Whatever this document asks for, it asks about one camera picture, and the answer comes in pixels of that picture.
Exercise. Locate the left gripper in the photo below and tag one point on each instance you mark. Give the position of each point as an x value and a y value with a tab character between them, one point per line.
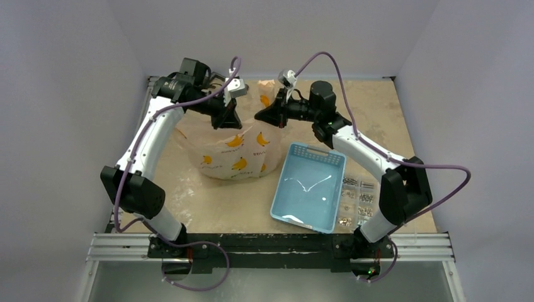
226	117

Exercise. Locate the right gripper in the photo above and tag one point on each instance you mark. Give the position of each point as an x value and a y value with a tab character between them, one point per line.
281	109

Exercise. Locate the orange banana print plastic bag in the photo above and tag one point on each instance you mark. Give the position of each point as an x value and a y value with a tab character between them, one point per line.
230	154

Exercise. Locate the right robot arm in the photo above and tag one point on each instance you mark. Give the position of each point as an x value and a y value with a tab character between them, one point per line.
404	186

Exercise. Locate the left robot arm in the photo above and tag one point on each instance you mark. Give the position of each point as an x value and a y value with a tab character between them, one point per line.
130	182

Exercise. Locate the light blue plastic basket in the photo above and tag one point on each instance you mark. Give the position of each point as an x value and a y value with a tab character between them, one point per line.
309	188

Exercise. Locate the clear plastic screw box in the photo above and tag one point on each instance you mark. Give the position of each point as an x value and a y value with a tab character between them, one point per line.
358	202

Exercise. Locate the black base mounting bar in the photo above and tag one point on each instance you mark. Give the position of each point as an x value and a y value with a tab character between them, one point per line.
338	252

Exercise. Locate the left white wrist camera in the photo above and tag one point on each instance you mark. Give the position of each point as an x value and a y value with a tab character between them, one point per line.
235	88

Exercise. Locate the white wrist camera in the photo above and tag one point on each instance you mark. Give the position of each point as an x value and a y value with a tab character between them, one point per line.
235	88
288	79

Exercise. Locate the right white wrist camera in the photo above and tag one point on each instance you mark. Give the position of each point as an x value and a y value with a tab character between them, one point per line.
288	79

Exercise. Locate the black metal crank handle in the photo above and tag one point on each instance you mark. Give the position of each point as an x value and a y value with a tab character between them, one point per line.
215	77

